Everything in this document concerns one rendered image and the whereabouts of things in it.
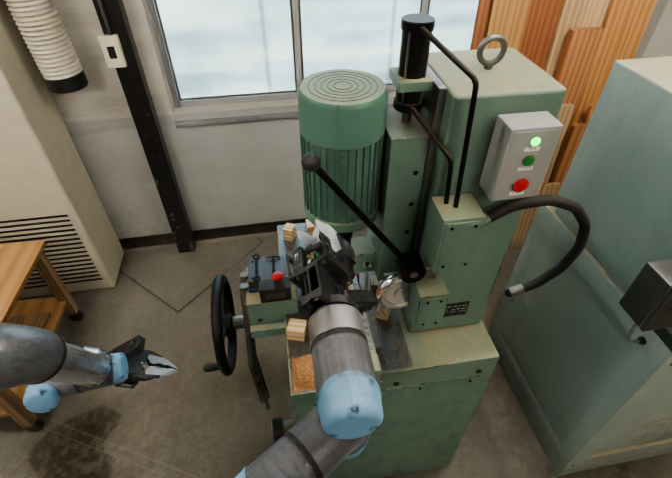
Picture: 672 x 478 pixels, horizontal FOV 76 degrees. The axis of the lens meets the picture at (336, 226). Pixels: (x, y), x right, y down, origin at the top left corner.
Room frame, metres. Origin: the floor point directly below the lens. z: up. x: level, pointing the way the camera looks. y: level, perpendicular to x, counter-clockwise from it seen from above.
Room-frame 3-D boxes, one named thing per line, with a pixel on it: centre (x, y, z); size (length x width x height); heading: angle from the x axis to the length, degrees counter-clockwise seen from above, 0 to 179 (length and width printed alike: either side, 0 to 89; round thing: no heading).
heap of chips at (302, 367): (0.54, 0.04, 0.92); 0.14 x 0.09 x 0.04; 99
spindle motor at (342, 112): (0.79, -0.01, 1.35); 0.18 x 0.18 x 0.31
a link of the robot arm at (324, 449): (0.26, 0.00, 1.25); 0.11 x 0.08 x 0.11; 133
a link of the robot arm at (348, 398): (0.27, -0.01, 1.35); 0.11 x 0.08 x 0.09; 9
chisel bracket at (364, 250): (0.80, -0.03, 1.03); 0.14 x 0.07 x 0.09; 99
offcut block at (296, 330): (0.65, 0.10, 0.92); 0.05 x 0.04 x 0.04; 81
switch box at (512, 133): (0.71, -0.35, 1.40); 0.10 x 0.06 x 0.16; 99
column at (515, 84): (0.84, -0.30, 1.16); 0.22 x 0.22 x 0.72; 9
